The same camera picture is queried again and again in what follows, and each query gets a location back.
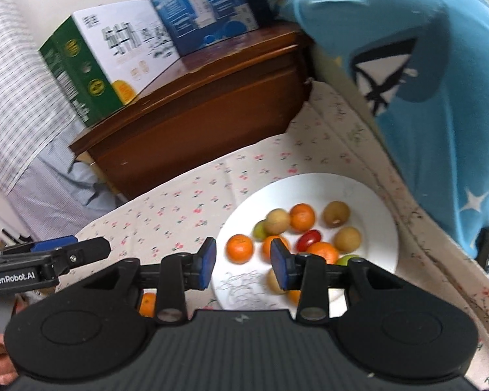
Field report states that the blue cartoon cushion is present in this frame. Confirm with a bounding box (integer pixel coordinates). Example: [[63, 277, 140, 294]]
[[279, 0, 489, 257]]

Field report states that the red cherry tomato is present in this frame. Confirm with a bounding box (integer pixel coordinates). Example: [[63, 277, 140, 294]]
[[296, 229, 322, 253]]

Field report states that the green and white carton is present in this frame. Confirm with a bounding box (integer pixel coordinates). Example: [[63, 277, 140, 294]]
[[39, 0, 179, 127]]

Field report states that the small orange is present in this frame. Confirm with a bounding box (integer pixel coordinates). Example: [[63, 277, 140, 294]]
[[289, 203, 316, 233]]

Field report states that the light blue shirt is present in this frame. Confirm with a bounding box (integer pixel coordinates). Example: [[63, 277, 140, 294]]
[[7, 121, 123, 240]]

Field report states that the small green tomato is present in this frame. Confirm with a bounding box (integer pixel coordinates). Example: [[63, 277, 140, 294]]
[[252, 220, 268, 242]]

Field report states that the large orange mandarin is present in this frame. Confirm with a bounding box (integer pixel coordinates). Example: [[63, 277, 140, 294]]
[[307, 242, 340, 265]]

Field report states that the cherry print tablecloth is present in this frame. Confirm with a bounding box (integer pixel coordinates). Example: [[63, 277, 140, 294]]
[[77, 82, 489, 390]]

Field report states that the brown longan fruit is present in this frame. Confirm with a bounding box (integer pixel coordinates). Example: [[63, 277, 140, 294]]
[[333, 226, 363, 253], [265, 269, 286, 295], [265, 208, 290, 235], [322, 200, 350, 229]]

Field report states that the dark wooden cabinet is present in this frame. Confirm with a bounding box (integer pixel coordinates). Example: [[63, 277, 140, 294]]
[[70, 23, 314, 199]]

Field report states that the small orange mandarin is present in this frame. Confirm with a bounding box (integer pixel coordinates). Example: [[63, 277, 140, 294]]
[[261, 235, 291, 262]]

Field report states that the large orange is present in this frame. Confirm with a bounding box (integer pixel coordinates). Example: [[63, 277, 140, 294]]
[[286, 290, 301, 306]]

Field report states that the large green tomato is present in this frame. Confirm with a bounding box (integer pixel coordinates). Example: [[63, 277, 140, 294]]
[[336, 254, 360, 267]]

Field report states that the checked grey cloth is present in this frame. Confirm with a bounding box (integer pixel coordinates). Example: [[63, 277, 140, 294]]
[[0, 0, 77, 194]]

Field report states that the white plate with rose drawing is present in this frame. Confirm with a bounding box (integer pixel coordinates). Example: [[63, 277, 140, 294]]
[[212, 173, 398, 311]]

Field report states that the blue printed box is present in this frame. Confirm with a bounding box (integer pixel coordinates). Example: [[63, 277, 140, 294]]
[[152, 0, 259, 57]]

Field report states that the cardboard box by cabinet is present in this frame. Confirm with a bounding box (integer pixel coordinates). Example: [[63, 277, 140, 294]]
[[76, 152, 102, 176]]

